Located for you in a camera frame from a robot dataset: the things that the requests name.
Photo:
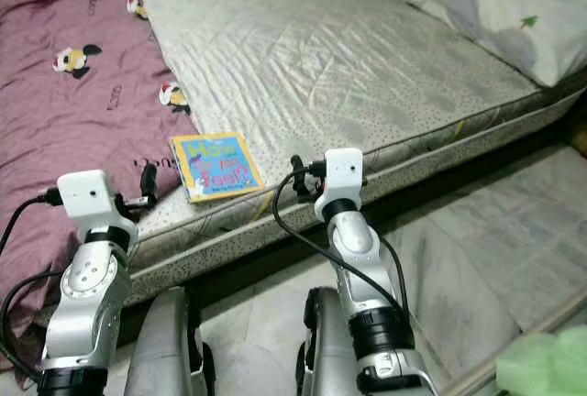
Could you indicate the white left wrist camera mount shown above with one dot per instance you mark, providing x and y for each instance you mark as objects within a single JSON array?
[{"x": 90, "y": 196}]

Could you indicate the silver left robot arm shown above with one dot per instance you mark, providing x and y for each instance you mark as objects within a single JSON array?
[{"x": 87, "y": 313}]

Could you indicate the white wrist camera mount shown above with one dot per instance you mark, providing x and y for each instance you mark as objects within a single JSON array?
[
  {"x": 344, "y": 171},
  {"x": 90, "y": 196}
]

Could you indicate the grey left robot leg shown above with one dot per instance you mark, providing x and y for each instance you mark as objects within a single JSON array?
[{"x": 165, "y": 350}]

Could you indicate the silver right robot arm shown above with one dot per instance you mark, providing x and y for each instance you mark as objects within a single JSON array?
[{"x": 358, "y": 249}]

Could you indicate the grey robot leg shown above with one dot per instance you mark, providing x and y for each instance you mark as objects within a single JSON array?
[
  {"x": 330, "y": 350},
  {"x": 165, "y": 350}
]

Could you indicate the light green plastic bag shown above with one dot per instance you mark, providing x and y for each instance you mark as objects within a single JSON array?
[{"x": 546, "y": 368}]

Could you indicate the yellow blue children's book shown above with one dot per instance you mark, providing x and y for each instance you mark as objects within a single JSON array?
[{"x": 217, "y": 167}]

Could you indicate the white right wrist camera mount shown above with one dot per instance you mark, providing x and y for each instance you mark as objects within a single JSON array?
[{"x": 344, "y": 171}]

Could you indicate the white pillow green leaf print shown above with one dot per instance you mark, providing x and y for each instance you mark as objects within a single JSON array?
[{"x": 504, "y": 11}]

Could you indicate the white quilted mattress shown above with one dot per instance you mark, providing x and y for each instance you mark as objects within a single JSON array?
[{"x": 330, "y": 57}]

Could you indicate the purple cartoon print blanket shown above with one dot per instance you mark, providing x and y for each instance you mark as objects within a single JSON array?
[{"x": 73, "y": 112}]

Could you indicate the grey right robot leg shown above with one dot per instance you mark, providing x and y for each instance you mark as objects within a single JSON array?
[{"x": 330, "y": 350}]

